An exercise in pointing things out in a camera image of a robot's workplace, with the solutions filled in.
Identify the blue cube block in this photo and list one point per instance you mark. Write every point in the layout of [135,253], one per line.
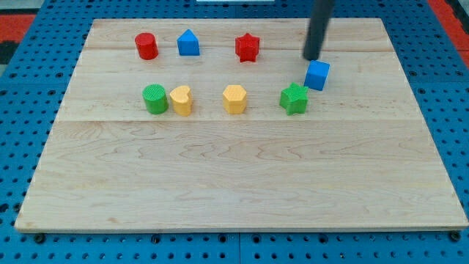
[316,75]

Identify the green star block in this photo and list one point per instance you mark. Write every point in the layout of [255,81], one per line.
[294,99]

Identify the red star block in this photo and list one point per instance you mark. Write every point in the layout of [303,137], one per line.
[247,47]

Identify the light wooden board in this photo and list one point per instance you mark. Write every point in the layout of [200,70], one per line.
[361,157]

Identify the yellow hexagon block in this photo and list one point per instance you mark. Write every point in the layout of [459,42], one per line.
[234,99]

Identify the yellow heart block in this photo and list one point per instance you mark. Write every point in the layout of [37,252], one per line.
[181,98]

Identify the green cylinder block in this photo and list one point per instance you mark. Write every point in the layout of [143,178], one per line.
[155,99]

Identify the blue triangular prism block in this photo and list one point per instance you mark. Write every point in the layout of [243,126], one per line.
[188,44]

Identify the red cylinder block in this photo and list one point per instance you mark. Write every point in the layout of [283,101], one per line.
[146,46]

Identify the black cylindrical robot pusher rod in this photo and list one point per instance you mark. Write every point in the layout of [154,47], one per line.
[321,12]

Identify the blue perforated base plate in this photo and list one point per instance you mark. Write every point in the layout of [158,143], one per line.
[36,78]

